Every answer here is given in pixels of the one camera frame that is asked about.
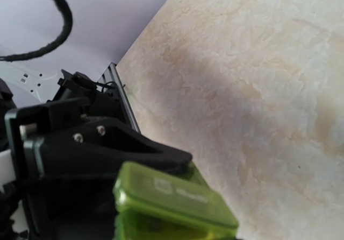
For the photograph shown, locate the green pill organizer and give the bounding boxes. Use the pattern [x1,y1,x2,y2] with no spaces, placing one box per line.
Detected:
[113,162,239,239]

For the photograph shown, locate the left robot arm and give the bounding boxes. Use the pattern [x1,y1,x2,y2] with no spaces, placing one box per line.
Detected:
[1,66,129,137]

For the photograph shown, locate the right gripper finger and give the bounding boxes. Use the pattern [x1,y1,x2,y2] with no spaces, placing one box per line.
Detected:
[23,117,192,180]

